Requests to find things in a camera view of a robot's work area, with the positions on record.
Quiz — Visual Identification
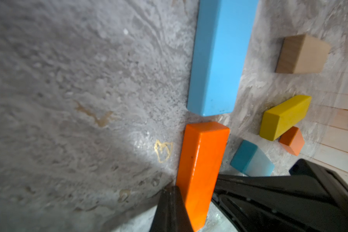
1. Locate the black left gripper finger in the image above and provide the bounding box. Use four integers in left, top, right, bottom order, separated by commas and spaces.
150, 186, 194, 232

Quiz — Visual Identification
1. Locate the natural wooden block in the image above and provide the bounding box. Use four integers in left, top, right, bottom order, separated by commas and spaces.
275, 34, 332, 74

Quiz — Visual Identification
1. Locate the long yellow wooden block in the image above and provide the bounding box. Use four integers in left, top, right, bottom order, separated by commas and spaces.
259, 95, 312, 141

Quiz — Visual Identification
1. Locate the orange wooden block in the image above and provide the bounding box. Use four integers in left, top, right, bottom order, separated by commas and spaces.
279, 127, 305, 156
176, 122, 230, 232

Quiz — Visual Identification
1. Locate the light blue wooden block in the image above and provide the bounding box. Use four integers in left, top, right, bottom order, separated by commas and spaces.
187, 0, 258, 117

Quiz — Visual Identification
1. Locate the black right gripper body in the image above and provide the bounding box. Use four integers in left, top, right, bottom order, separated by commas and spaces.
212, 159, 348, 232

